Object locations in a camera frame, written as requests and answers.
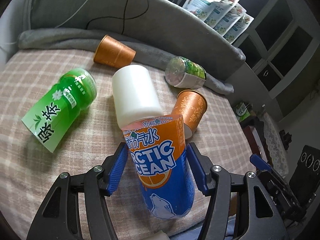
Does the green carton box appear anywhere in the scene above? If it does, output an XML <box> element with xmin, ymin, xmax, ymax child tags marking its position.
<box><xmin>233</xmin><ymin>101</ymin><xmax>252</xmax><ymax>122</ymax></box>

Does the green tea label cup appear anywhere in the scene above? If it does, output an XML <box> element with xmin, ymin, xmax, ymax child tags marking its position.
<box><xmin>22</xmin><ymin>68</ymin><xmax>97</xmax><ymax>153</ymax></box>

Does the orange patterned paper cup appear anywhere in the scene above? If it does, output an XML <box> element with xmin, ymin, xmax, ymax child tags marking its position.
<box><xmin>171</xmin><ymin>89</ymin><xmax>208</xmax><ymax>140</ymax></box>

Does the grey rolled blanket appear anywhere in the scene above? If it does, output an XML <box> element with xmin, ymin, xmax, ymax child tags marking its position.
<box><xmin>17</xmin><ymin>28</ymin><xmax>235</xmax><ymax>95</ymax></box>

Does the green white label cup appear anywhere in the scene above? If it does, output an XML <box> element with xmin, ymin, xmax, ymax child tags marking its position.
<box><xmin>165</xmin><ymin>56</ymin><xmax>206</xmax><ymax>89</ymax></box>

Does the white paper cup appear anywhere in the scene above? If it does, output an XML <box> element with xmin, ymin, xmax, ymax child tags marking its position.
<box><xmin>112</xmin><ymin>64</ymin><xmax>164</xmax><ymax>129</ymax></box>

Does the plaid bed cover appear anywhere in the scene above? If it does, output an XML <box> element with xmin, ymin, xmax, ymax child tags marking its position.
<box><xmin>1</xmin><ymin>50</ymin><xmax>254</xmax><ymax>239</ymax></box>

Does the blue orange Arctic Ocean cup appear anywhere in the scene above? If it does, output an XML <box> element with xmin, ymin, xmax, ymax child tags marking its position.
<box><xmin>121</xmin><ymin>114</ymin><xmax>195</xmax><ymax>219</ymax></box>

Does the black speaker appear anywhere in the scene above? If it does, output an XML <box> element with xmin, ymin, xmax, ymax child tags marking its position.
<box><xmin>289</xmin><ymin>145</ymin><xmax>319</xmax><ymax>209</ymax></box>

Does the lace covered side table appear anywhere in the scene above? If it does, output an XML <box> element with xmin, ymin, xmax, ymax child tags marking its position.
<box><xmin>260</xmin><ymin>112</ymin><xmax>289</xmax><ymax>178</ymax></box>

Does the orange cup near blanket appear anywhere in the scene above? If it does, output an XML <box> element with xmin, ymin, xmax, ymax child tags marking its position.
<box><xmin>93</xmin><ymin>35</ymin><xmax>136</xmax><ymax>69</ymax></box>

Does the grey sofa backrest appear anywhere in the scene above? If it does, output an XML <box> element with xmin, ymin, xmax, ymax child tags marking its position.
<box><xmin>23</xmin><ymin>0</ymin><xmax>246</xmax><ymax>80</ymax></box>

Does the black cable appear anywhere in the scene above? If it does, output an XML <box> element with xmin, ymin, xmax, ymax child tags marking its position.
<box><xmin>86</xmin><ymin>0</ymin><xmax>150</xmax><ymax>35</ymax></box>

